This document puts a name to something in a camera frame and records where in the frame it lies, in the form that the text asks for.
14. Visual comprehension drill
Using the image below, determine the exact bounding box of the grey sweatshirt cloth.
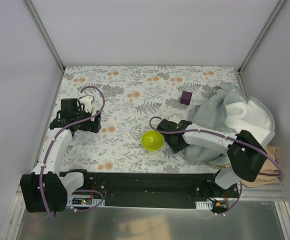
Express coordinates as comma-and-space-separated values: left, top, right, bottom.
183, 83, 242, 165

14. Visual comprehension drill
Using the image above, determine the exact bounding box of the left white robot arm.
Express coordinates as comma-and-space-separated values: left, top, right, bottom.
20, 95, 101, 213

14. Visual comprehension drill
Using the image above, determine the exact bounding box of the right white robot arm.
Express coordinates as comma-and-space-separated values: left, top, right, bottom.
151, 119, 267, 190

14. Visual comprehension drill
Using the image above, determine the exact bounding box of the beige cloth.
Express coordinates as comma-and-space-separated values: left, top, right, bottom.
218, 145, 280, 188

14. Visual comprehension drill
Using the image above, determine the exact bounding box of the yellow-green bowl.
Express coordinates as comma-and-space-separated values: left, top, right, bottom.
141, 130, 165, 152

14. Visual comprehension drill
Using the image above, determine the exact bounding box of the purple cube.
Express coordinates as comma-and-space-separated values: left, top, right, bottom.
180, 90, 193, 106

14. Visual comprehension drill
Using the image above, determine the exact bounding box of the floral tablecloth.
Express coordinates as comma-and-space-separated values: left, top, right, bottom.
54, 65, 237, 173

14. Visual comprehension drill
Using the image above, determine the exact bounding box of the white towel grey trim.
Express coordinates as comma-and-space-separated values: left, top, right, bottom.
223, 90, 275, 147

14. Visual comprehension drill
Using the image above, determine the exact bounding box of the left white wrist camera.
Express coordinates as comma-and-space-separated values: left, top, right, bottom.
78, 95, 95, 113

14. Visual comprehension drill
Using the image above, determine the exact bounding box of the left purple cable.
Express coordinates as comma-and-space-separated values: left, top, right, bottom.
38, 85, 106, 220

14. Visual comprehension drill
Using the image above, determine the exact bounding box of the purple cable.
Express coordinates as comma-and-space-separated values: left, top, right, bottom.
38, 85, 106, 220
149, 116, 285, 180

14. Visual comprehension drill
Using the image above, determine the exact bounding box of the left aluminium frame post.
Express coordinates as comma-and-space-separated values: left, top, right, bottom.
23, 0, 66, 73

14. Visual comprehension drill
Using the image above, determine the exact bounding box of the aluminium frame post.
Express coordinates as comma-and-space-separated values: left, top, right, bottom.
238, 0, 288, 75
23, 0, 66, 73

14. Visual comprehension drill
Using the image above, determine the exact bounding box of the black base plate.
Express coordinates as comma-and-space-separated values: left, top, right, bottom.
74, 172, 239, 209

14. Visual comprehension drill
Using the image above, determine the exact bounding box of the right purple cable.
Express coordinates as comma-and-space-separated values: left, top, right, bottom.
149, 116, 285, 180

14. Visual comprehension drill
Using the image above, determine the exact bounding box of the right aluminium frame post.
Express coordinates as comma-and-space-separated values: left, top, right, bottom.
238, 0, 288, 75

